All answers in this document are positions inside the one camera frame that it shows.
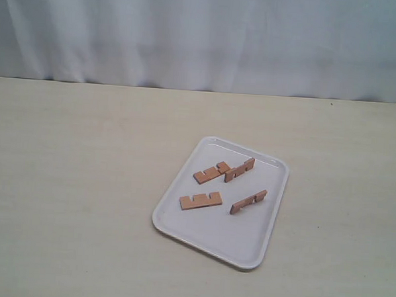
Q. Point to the wooden notched plank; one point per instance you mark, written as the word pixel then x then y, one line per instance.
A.
pixel 213 172
pixel 200 201
pixel 254 199
pixel 238 171

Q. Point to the white plastic tray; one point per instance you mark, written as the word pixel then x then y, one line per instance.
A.
pixel 239 239

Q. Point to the white backdrop curtain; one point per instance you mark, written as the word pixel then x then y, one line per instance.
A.
pixel 344 49

